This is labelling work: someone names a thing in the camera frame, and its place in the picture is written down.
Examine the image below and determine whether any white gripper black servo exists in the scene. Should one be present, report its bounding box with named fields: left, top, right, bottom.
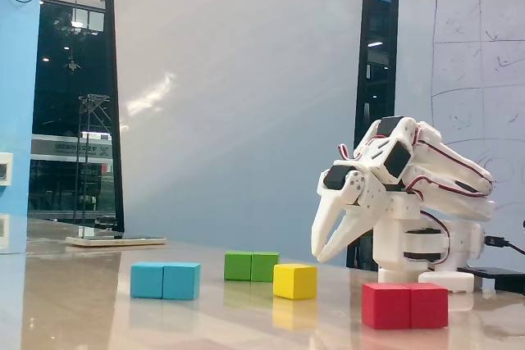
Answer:
left=310, top=160, right=387, bottom=263

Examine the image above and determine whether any flat light wooden board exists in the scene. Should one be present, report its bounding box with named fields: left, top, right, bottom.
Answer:
left=65, top=234, right=167, bottom=248

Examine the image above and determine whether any green wooden block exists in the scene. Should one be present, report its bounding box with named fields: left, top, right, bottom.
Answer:
left=223, top=251, right=281, bottom=284

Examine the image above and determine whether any black flat device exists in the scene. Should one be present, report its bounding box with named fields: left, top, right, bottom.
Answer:
left=457, top=266, right=525, bottom=296

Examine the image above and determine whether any white wall socket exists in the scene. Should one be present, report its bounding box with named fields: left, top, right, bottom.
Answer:
left=0, top=152, right=14, bottom=187

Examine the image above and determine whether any yellow wooden cube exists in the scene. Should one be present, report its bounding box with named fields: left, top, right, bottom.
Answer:
left=272, top=263, right=318, bottom=301

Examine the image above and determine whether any red wooden block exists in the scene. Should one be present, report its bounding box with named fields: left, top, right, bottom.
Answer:
left=361, top=282, right=450, bottom=330

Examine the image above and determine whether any whiteboard with marker drawings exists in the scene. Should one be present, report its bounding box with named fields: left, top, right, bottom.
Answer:
left=394, top=0, right=525, bottom=271

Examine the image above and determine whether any blue wooden block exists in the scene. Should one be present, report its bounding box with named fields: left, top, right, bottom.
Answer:
left=130, top=261, right=202, bottom=301

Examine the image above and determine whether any black usb cable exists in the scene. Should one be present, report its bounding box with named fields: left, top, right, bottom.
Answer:
left=483, top=234, right=525, bottom=256

